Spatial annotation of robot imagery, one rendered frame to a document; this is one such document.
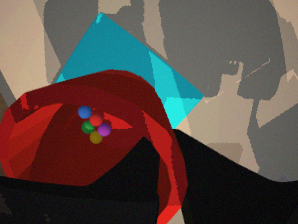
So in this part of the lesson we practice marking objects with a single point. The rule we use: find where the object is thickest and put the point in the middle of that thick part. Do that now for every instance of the olive yellow marble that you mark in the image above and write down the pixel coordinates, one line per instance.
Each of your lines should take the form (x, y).
(95, 137)

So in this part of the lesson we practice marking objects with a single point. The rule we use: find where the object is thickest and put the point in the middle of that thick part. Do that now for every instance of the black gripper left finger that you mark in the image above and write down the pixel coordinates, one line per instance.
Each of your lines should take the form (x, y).
(126, 194)

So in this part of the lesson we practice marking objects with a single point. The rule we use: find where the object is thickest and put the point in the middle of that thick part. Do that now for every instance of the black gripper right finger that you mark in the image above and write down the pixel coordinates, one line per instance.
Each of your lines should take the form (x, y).
(222, 192)

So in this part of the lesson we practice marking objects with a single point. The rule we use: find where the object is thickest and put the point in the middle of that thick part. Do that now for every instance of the green marble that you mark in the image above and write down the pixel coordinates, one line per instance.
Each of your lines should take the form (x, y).
(86, 127)

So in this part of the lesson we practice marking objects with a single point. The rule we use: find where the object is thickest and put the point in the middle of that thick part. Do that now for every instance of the purple marble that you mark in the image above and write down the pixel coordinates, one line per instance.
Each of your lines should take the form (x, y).
(104, 130)

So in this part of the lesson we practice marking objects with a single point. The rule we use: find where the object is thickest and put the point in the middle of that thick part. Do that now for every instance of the blue marble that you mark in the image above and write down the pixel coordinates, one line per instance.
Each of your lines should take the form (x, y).
(84, 112)

